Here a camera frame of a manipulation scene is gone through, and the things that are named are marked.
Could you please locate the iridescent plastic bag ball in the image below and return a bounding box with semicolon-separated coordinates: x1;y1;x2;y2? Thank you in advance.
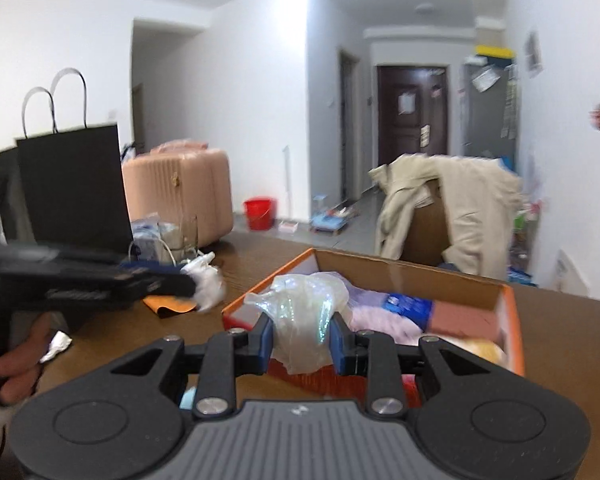
245;272;351;375

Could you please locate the person's left hand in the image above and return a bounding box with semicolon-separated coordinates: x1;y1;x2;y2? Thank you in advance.
0;312;55;405

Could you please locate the white crumpled tissue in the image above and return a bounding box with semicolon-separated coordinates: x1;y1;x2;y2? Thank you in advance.
181;252;226;312

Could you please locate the pink fluffy cloth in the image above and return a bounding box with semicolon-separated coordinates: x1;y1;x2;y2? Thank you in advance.
349;307;424;344

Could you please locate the clear glass cup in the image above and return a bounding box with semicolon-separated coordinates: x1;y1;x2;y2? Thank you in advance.
173;214;199;261

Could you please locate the red cardboard box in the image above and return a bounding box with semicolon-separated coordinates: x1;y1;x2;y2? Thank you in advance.
221;247;527;406

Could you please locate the purple knit cloth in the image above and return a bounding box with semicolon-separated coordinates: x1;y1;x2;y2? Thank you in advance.
344;282;390;308

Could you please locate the blue white tissue pack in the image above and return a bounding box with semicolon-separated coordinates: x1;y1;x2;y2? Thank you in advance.
128;214;183;266

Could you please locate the blue tissue packet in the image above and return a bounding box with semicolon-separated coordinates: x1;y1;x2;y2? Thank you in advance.
384;294;434;330

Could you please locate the pink sponge block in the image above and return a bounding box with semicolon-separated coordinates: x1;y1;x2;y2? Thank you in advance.
427;301;501;342

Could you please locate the black paper bag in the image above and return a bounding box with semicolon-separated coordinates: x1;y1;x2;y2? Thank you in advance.
0;116;133;257

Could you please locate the pink suitcase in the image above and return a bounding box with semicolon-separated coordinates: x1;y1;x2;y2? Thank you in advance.
122;141;234;248

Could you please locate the yellow pompom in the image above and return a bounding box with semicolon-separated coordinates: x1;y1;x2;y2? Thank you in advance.
444;336;507;366

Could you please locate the red plastic bucket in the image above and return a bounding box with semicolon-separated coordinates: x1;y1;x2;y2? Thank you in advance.
244;197;277;232

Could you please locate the white mop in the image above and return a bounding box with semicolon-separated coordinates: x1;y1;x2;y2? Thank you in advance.
278;145;299;234

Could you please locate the wooden chair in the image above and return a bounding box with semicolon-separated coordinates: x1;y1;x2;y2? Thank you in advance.
401;180;451;266

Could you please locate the small blue stool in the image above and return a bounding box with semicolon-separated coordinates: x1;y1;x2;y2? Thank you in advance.
310;195;355;235

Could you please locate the beige coat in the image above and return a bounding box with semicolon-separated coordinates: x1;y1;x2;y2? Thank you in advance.
370;154;522;281

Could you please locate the dark brown door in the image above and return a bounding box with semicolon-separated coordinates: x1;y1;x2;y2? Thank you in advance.
376;65;450;165

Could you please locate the grey refrigerator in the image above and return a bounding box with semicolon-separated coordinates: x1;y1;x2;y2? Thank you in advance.
462;55;518;169

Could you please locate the yellow box on fridge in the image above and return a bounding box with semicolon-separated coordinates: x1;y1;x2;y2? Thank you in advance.
476;44;515;60

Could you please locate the orange fabric strap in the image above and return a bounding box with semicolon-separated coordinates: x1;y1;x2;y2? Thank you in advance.
142;294;200;319

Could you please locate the wall poster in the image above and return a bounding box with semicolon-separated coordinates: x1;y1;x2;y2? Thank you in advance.
524;30;543;77

